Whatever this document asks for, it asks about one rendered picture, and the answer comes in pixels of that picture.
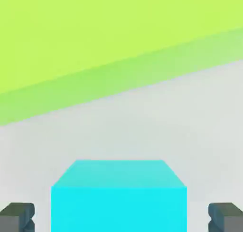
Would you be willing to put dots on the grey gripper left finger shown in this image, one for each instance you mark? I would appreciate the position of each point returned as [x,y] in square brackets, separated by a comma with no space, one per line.
[13,218]

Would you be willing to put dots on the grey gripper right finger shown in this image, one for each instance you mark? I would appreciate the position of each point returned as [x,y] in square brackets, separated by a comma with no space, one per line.
[227,218]

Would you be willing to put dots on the small cyan cube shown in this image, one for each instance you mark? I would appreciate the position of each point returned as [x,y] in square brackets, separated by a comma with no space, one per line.
[119,201]

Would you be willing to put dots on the large lime green box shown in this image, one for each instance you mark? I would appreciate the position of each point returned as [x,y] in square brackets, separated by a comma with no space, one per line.
[95,36]

